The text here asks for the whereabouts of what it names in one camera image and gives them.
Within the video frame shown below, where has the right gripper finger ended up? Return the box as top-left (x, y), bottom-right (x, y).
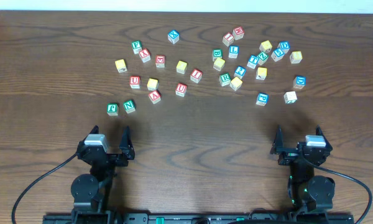
top-left (271, 125), bottom-right (283, 150)
top-left (316, 125), bottom-right (331, 147)

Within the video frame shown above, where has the yellow C block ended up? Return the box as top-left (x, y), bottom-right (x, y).
top-left (147, 78), bottom-right (159, 91)

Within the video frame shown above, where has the green R block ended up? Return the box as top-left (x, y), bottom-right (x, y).
top-left (219, 73), bottom-right (231, 86)

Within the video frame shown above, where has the yellow O block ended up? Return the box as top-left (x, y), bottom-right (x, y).
top-left (176, 60), bottom-right (188, 74)

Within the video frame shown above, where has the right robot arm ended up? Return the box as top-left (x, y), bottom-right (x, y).
top-left (270, 127), bottom-right (335, 223)

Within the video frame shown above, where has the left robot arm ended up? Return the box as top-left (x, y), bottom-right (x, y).
top-left (71, 126), bottom-right (135, 224)

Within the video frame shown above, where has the green J block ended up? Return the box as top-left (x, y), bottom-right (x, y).
top-left (106, 103), bottom-right (119, 116)

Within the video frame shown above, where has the green N block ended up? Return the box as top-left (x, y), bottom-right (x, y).
top-left (122, 100), bottom-right (136, 114)

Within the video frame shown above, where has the plain wooden block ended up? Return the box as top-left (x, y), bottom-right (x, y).
top-left (283, 91), bottom-right (298, 104)

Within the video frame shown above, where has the blue P block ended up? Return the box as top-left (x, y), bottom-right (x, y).
top-left (256, 93), bottom-right (269, 106)

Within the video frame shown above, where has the blue D block right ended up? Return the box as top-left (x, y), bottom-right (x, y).
top-left (293, 76), bottom-right (306, 89)

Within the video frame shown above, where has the blue d block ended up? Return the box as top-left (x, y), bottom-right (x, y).
top-left (293, 76), bottom-right (306, 89)
top-left (277, 41), bottom-right (290, 54)

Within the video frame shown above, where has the red A block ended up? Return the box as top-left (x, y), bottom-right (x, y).
top-left (148, 90), bottom-right (161, 104)

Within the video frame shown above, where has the red U block left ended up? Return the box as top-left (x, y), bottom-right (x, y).
top-left (129, 76), bottom-right (140, 89)

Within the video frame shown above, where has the red u block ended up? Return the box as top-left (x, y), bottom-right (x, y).
top-left (129, 76), bottom-right (140, 89)
top-left (175, 83), bottom-right (187, 97)

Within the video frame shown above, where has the yellow block far left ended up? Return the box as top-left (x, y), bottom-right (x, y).
top-left (115, 59), bottom-right (127, 73)

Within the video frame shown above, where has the yellow block mid right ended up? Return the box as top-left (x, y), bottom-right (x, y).
top-left (256, 67), bottom-right (267, 80)

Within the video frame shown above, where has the yellow block near R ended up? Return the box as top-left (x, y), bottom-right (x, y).
top-left (229, 77), bottom-right (242, 91)

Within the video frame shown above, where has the yellow 8 block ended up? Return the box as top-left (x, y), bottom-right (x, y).
top-left (290, 51), bottom-right (303, 64)

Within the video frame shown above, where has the red U block centre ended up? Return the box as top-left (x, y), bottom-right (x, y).
top-left (175, 83), bottom-right (187, 97)

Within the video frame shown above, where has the blue 2 block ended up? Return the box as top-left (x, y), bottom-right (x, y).
top-left (234, 66), bottom-right (246, 80)

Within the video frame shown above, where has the blue 5 block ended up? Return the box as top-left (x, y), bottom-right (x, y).
top-left (271, 49), bottom-right (285, 62)

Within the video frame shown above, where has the blue T block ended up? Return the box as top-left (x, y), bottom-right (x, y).
top-left (247, 55), bottom-right (259, 69)

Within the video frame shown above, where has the green Z block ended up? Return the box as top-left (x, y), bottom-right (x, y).
top-left (257, 52), bottom-right (269, 65)

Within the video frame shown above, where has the red X block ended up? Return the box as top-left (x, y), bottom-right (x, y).
top-left (139, 49), bottom-right (151, 63)

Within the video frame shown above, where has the blue D block top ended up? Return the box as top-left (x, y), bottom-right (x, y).
top-left (277, 41), bottom-right (290, 54)

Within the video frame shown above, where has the red E block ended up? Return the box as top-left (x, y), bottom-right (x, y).
top-left (155, 55), bottom-right (165, 68)

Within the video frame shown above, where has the green F block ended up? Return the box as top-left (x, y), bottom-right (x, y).
top-left (131, 40), bottom-right (142, 54)

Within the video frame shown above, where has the red I block centre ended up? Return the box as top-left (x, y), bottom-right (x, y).
top-left (190, 69), bottom-right (203, 83)

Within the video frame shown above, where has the red i block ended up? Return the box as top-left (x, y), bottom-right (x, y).
top-left (223, 32), bottom-right (234, 47)
top-left (190, 69), bottom-right (203, 83)

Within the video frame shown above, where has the yellow block top right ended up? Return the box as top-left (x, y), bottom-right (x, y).
top-left (259, 40), bottom-right (272, 53)

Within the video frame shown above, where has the yellow block near B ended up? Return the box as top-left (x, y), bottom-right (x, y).
top-left (213, 58), bottom-right (226, 71)

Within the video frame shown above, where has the blue L block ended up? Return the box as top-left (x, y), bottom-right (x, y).
top-left (228, 45), bottom-right (239, 58)

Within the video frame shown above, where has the green B block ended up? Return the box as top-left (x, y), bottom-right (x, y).
top-left (212, 49), bottom-right (223, 61)

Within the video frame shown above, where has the red I block top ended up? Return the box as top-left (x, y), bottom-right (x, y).
top-left (223, 32), bottom-right (234, 47)

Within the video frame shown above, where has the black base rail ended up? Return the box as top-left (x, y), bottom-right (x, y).
top-left (42, 213), bottom-right (354, 224)

